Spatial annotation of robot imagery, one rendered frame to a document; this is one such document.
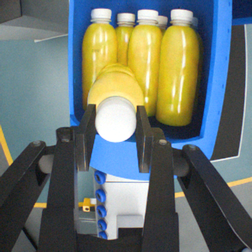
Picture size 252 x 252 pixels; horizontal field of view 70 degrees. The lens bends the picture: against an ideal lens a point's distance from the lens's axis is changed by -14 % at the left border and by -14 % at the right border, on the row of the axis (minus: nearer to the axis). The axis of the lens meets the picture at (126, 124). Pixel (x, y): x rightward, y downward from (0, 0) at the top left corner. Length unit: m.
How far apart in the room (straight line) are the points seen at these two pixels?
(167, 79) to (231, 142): 1.43
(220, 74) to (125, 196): 0.55
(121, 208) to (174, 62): 0.57
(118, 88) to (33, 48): 1.41
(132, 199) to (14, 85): 1.29
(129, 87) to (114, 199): 0.56
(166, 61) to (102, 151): 0.18
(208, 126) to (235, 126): 1.38
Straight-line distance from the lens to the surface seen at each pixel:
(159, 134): 0.16
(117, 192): 0.72
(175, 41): 0.35
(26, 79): 1.65
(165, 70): 0.35
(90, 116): 0.17
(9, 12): 0.54
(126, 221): 0.78
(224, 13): 0.31
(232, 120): 1.65
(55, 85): 1.57
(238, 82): 1.59
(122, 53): 0.43
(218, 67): 0.29
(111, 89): 0.22
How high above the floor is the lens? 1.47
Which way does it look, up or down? 68 degrees down
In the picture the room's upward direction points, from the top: 175 degrees clockwise
